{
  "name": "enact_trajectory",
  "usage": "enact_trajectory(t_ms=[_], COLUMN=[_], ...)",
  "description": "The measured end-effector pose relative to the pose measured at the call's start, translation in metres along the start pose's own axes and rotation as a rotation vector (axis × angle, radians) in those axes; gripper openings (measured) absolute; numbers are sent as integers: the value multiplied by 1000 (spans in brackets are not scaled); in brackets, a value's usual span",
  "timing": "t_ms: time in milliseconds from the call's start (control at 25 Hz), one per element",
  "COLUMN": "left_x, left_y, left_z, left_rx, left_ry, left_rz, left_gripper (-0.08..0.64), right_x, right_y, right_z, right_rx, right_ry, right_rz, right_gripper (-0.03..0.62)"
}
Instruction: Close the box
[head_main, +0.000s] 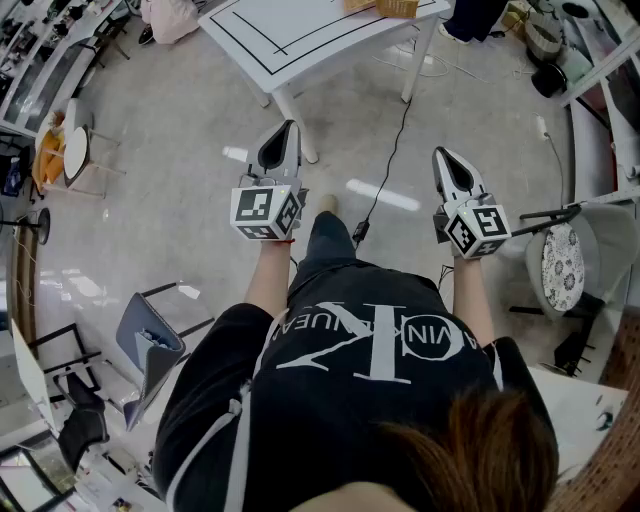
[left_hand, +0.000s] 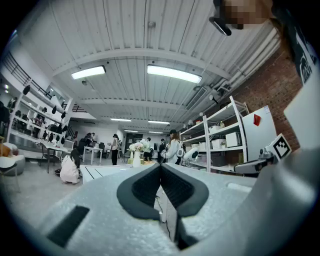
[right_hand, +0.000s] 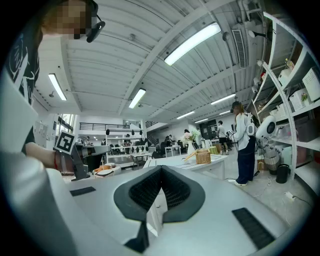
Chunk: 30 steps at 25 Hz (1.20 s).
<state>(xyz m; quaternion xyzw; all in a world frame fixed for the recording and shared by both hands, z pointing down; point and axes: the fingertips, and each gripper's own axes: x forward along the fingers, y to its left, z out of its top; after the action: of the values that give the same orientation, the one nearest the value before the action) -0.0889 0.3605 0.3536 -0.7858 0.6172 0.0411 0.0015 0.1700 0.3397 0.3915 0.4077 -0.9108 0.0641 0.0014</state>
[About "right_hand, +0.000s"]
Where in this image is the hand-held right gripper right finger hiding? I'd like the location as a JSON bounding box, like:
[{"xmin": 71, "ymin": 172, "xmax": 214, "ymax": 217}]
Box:
[{"xmin": 149, "ymin": 164, "xmax": 290, "ymax": 256}]

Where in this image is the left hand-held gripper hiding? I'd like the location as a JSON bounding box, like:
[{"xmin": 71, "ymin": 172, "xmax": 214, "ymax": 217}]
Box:
[{"xmin": 54, "ymin": 131, "xmax": 112, "ymax": 181}]

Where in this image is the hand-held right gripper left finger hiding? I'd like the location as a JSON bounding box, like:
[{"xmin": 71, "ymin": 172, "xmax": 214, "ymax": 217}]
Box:
[{"xmin": 65, "ymin": 164, "xmax": 164, "ymax": 256}]

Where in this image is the wicker tissue box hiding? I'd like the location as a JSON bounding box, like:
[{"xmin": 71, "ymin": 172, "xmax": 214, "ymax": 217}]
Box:
[{"xmin": 183, "ymin": 148, "xmax": 213, "ymax": 165}]

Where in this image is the person's left forearm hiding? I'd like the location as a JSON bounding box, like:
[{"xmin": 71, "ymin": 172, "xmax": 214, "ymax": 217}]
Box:
[{"xmin": 24, "ymin": 141, "xmax": 73, "ymax": 175}]

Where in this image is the white storage box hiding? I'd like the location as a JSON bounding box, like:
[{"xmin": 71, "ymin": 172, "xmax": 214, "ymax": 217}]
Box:
[
  {"xmin": 301, "ymin": 66, "xmax": 320, "ymax": 96},
  {"xmin": 277, "ymin": 68, "xmax": 292, "ymax": 87},
  {"xmin": 289, "ymin": 87, "xmax": 313, "ymax": 111}
]

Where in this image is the black balcony railing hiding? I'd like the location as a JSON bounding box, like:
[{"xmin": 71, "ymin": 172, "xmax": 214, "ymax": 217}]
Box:
[{"xmin": 79, "ymin": 121, "xmax": 124, "ymax": 131}]

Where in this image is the pale round pouf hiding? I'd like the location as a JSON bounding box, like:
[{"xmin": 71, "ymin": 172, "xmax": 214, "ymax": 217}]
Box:
[{"xmin": 107, "ymin": 162, "xmax": 123, "ymax": 176}]

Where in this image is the white vase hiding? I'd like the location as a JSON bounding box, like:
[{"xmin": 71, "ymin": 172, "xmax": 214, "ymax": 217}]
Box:
[{"xmin": 186, "ymin": 139, "xmax": 196, "ymax": 156}]

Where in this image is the pale flower bunch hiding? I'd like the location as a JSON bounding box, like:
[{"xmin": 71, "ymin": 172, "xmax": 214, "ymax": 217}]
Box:
[{"xmin": 186, "ymin": 129, "xmax": 201, "ymax": 142}]

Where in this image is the ceiling light tube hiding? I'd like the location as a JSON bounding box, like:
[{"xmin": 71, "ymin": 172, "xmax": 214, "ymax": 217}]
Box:
[
  {"xmin": 210, "ymin": 93, "xmax": 237, "ymax": 106},
  {"xmin": 176, "ymin": 110, "xmax": 195, "ymax": 120},
  {"xmin": 47, "ymin": 73, "xmax": 68, "ymax": 102},
  {"xmin": 128, "ymin": 87, "xmax": 147, "ymax": 109},
  {"xmin": 163, "ymin": 21, "xmax": 222, "ymax": 67}
]

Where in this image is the grey woven basket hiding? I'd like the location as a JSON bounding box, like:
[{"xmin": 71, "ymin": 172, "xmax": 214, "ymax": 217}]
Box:
[{"xmin": 263, "ymin": 148, "xmax": 281, "ymax": 173}]

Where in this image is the white backpack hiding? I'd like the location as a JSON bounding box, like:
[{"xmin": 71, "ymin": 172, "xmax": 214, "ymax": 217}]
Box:
[{"xmin": 246, "ymin": 113, "xmax": 257, "ymax": 137}]

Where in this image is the black bin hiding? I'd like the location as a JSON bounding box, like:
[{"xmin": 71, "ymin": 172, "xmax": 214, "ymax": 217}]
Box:
[{"xmin": 275, "ymin": 163, "xmax": 291, "ymax": 185}]

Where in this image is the black printed T-shirt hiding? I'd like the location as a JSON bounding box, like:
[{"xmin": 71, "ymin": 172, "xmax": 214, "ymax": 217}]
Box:
[{"xmin": 4, "ymin": 29, "xmax": 41, "ymax": 156}]

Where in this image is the white oval device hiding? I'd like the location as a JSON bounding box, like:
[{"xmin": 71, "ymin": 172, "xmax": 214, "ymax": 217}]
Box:
[{"xmin": 254, "ymin": 114, "xmax": 277, "ymax": 140}]

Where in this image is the white shelving unit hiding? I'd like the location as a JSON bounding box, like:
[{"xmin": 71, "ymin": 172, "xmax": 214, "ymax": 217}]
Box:
[{"xmin": 249, "ymin": 11, "xmax": 320, "ymax": 191}]

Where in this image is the ceiling air vent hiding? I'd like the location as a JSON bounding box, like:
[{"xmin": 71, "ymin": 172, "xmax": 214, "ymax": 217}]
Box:
[{"xmin": 231, "ymin": 28, "xmax": 247, "ymax": 69}]

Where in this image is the black head-worn camera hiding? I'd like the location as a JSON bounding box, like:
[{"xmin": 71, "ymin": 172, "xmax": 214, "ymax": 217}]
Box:
[{"xmin": 84, "ymin": 0, "xmax": 106, "ymax": 43}]

